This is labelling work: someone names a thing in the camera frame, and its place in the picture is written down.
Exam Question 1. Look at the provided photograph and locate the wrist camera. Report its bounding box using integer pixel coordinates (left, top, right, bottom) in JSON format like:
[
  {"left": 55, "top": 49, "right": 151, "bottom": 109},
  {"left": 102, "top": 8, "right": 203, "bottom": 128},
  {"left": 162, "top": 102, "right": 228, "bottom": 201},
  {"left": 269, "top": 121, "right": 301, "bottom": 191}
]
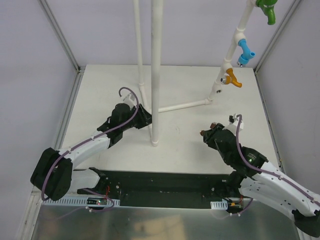
[
  {"left": 223, "top": 113, "right": 239, "bottom": 135},
  {"left": 121, "top": 93, "right": 137, "bottom": 108}
]

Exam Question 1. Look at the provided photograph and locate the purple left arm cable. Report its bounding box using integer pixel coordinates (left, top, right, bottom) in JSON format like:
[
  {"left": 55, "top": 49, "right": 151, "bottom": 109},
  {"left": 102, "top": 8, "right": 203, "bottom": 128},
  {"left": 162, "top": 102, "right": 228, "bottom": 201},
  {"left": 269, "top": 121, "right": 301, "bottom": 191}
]
[{"left": 41, "top": 86, "right": 140, "bottom": 202}]

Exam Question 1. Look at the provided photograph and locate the green water faucet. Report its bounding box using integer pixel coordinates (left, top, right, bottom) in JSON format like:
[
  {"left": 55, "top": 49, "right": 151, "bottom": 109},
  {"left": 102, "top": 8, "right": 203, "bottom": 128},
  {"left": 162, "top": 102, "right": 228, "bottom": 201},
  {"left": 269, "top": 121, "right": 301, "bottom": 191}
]
[{"left": 255, "top": 0, "right": 278, "bottom": 25}]

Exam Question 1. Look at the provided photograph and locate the left white cable duct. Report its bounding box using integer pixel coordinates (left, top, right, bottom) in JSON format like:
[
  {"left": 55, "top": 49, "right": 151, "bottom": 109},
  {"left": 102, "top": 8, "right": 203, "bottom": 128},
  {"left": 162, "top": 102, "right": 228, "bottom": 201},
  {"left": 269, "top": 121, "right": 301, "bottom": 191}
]
[{"left": 43, "top": 196, "right": 120, "bottom": 207}]

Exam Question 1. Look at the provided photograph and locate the white cable duct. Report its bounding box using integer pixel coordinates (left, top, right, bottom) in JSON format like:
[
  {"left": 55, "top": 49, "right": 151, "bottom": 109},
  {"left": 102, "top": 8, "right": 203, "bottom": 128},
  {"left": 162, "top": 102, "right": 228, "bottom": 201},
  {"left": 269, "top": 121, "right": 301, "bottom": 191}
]
[
  {"left": 43, "top": 196, "right": 120, "bottom": 207},
  {"left": 210, "top": 200, "right": 228, "bottom": 210}
]

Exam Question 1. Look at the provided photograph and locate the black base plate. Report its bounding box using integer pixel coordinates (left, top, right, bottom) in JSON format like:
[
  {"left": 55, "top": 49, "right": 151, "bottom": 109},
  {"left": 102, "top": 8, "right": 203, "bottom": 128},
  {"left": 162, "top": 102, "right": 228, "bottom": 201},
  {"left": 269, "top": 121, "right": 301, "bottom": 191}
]
[{"left": 90, "top": 170, "right": 241, "bottom": 209}]

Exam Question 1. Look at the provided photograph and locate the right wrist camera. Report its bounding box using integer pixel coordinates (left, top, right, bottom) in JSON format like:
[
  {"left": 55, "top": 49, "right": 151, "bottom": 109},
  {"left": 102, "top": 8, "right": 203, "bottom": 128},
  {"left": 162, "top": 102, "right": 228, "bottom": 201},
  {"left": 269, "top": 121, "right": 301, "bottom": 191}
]
[{"left": 223, "top": 113, "right": 239, "bottom": 135}]

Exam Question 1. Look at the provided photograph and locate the white PVC pipe frame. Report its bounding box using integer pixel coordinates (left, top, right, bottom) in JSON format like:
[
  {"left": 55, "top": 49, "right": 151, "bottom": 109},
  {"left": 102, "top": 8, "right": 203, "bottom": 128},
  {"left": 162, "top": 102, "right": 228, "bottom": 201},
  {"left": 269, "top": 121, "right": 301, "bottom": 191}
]
[{"left": 133, "top": 0, "right": 257, "bottom": 147}]

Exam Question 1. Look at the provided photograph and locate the aluminium frame post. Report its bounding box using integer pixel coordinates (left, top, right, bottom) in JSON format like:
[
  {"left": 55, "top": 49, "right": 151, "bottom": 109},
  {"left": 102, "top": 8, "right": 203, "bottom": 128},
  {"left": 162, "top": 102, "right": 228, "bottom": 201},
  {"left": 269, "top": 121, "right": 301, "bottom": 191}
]
[
  {"left": 37, "top": 0, "right": 81, "bottom": 73},
  {"left": 253, "top": 0, "right": 303, "bottom": 76}
]

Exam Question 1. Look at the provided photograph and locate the brown water faucet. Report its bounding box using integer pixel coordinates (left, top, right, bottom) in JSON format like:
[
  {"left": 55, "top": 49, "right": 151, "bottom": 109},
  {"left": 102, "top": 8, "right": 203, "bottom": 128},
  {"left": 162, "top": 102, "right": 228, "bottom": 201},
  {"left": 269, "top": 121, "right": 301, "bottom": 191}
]
[{"left": 199, "top": 121, "right": 218, "bottom": 136}]

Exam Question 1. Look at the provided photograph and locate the orange water faucet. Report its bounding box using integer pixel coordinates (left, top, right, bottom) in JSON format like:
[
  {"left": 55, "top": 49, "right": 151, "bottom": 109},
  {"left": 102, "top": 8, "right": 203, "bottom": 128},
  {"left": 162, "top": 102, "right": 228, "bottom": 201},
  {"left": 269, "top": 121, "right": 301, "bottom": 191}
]
[{"left": 220, "top": 68, "right": 242, "bottom": 88}]

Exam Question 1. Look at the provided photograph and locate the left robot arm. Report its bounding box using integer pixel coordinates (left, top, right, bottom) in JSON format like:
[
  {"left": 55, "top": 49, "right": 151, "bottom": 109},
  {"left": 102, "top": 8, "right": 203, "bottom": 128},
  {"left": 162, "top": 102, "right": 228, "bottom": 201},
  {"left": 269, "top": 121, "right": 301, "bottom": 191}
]
[{"left": 30, "top": 103, "right": 152, "bottom": 201}]

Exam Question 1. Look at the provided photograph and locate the right aluminium frame post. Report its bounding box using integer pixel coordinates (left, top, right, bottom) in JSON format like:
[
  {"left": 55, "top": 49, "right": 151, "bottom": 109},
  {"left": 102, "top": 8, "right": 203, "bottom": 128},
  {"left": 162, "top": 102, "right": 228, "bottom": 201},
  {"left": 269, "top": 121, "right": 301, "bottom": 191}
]
[{"left": 253, "top": 0, "right": 303, "bottom": 76}]

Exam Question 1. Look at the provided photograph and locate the blue water faucet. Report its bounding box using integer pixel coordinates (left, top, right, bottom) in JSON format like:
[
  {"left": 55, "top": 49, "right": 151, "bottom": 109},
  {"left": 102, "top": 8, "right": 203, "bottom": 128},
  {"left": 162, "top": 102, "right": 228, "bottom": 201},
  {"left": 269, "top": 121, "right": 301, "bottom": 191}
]
[{"left": 237, "top": 38, "right": 256, "bottom": 67}]

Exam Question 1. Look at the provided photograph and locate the left aluminium frame post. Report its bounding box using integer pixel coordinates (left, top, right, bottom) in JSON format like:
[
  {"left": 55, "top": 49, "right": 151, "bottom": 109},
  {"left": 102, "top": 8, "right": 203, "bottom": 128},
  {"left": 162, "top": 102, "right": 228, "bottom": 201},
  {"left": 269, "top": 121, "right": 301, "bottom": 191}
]
[{"left": 37, "top": 0, "right": 81, "bottom": 73}]

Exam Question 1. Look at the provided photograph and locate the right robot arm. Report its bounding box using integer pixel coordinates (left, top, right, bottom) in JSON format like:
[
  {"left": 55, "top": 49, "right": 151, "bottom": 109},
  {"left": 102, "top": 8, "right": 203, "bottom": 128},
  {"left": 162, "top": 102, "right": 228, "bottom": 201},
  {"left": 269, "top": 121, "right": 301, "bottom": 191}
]
[{"left": 200, "top": 123, "right": 320, "bottom": 238}]

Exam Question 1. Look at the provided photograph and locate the right white cable duct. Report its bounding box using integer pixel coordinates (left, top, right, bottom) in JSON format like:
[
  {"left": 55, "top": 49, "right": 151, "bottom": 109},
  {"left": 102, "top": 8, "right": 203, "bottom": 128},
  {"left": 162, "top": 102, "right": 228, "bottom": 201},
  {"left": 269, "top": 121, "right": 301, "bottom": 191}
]
[{"left": 210, "top": 200, "right": 228, "bottom": 210}]

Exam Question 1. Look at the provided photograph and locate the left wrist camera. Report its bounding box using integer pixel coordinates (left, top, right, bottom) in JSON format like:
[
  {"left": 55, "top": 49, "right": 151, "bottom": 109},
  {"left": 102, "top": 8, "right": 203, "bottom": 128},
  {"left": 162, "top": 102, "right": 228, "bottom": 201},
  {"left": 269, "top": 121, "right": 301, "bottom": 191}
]
[{"left": 121, "top": 93, "right": 137, "bottom": 108}]

